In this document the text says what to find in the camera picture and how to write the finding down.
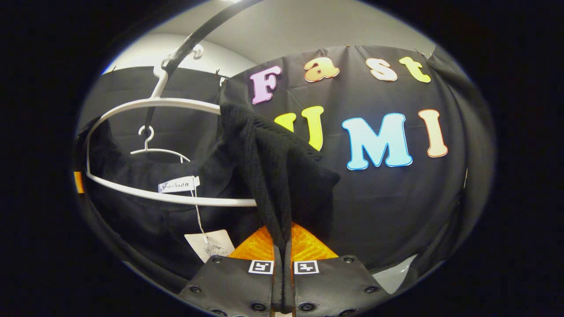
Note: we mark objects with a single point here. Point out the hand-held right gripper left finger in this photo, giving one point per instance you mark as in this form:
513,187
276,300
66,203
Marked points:
276,286

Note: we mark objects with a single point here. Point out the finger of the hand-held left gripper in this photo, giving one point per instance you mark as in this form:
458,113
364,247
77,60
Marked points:
79,182

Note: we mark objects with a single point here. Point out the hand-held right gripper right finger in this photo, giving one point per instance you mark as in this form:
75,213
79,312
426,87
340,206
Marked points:
290,286

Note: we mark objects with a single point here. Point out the black backdrop cloth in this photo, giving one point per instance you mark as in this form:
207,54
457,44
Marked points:
387,198

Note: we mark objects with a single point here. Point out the black garment rack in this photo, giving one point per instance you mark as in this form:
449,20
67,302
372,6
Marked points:
198,33

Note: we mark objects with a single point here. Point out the black knit garment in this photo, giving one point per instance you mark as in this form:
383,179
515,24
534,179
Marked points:
273,176

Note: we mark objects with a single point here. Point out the white clothes hanger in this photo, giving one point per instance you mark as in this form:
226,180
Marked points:
229,203
158,150

